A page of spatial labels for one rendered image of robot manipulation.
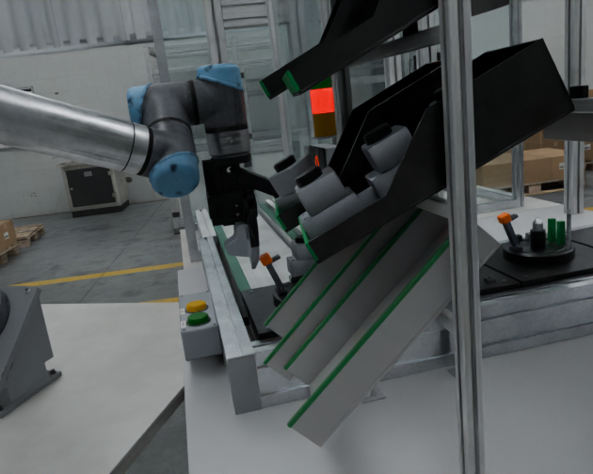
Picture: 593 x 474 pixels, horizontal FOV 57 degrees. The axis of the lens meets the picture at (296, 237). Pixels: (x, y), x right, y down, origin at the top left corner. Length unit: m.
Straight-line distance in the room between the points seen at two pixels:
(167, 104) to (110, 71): 8.37
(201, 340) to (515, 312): 0.57
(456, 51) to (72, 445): 0.80
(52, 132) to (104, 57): 8.52
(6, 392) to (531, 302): 0.96
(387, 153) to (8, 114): 0.48
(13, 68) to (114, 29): 1.64
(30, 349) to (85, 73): 8.34
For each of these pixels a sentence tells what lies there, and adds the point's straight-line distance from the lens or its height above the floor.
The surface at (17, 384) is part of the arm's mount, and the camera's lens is 1.16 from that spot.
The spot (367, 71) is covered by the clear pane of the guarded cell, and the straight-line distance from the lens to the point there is 2.45.
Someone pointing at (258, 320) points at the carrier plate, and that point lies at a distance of 0.99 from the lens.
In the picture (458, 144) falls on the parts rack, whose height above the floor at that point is 1.29.
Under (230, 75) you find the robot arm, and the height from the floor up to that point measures 1.39.
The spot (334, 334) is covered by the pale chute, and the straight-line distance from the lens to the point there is 0.69.
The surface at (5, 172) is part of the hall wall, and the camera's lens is 9.85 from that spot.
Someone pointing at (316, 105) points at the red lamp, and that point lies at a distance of 1.18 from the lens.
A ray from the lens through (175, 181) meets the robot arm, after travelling 0.83.
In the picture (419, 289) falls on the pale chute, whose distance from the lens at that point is 0.55.
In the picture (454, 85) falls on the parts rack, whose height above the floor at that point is 1.34.
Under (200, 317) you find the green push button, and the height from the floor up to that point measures 0.97.
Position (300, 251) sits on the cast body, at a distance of 1.01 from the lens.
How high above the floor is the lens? 1.34
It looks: 14 degrees down
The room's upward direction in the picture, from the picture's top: 7 degrees counter-clockwise
